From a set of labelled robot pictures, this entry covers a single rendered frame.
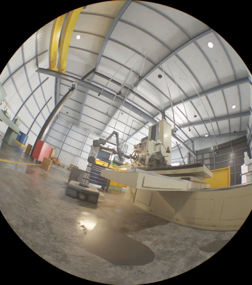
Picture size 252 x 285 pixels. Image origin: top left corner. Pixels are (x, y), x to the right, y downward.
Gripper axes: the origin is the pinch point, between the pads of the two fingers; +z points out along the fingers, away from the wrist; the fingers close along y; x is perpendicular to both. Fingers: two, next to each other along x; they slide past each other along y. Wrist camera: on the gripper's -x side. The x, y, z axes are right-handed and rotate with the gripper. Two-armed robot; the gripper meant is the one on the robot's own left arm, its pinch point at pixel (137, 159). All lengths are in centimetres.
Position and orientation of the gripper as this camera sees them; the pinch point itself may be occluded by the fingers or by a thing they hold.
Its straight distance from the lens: 227.8
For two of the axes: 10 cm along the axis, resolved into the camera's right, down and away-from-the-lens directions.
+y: -2.9, -2.8, 9.2
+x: -4.5, 8.8, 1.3
